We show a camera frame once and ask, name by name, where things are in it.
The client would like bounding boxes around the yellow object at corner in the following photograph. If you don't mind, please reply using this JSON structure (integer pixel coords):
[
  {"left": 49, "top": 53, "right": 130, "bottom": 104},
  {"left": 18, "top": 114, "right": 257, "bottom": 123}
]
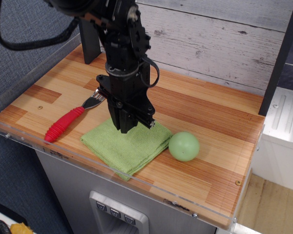
[{"left": 10, "top": 223, "right": 34, "bottom": 234}]

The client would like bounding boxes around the dark right frame post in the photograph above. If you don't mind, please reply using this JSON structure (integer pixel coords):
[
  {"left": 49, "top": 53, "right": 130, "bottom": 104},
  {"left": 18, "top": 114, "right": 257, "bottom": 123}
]
[{"left": 258, "top": 11, "right": 293, "bottom": 116}]

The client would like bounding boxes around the white toy sink counter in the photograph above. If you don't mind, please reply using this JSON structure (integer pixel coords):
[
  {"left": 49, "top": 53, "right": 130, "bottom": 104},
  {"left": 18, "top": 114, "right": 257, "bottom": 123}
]
[{"left": 251, "top": 87, "right": 293, "bottom": 190}]

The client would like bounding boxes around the green round fruit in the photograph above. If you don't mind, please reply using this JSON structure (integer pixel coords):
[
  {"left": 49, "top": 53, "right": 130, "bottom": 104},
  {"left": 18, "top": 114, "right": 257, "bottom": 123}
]
[{"left": 168, "top": 132, "right": 200, "bottom": 162}]

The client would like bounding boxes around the silver toy dishwasher front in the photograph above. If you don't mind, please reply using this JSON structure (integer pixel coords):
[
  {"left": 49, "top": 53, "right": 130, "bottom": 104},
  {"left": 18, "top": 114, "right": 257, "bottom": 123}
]
[{"left": 37, "top": 151, "right": 216, "bottom": 234}]

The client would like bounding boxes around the red handled metal fork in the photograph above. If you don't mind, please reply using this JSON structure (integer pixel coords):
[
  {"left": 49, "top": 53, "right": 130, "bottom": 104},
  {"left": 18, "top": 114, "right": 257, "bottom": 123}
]
[{"left": 44, "top": 89, "right": 105, "bottom": 142}]

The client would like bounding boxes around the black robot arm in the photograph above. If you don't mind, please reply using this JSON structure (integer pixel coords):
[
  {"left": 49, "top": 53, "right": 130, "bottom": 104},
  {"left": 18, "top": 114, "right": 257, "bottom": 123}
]
[{"left": 48, "top": 0, "right": 158, "bottom": 134}]

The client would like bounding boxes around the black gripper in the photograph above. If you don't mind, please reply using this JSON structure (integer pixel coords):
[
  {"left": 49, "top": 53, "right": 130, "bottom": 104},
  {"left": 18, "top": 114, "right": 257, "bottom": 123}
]
[{"left": 96, "top": 62, "right": 155, "bottom": 134}]

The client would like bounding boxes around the green cloth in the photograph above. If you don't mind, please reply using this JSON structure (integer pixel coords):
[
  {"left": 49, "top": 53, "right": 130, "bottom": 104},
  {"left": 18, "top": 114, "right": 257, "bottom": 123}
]
[{"left": 80, "top": 118, "right": 172, "bottom": 181}]

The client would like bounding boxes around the black sleeved cable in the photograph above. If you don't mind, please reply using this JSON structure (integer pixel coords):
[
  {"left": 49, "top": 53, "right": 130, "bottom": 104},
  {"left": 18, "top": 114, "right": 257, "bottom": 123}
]
[{"left": 0, "top": 0, "right": 80, "bottom": 51}]

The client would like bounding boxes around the black white box corner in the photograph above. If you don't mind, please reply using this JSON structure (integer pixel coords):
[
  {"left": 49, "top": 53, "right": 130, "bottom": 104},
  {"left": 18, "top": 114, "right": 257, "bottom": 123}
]
[{"left": 0, "top": 204, "right": 28, "bottom": 234}]

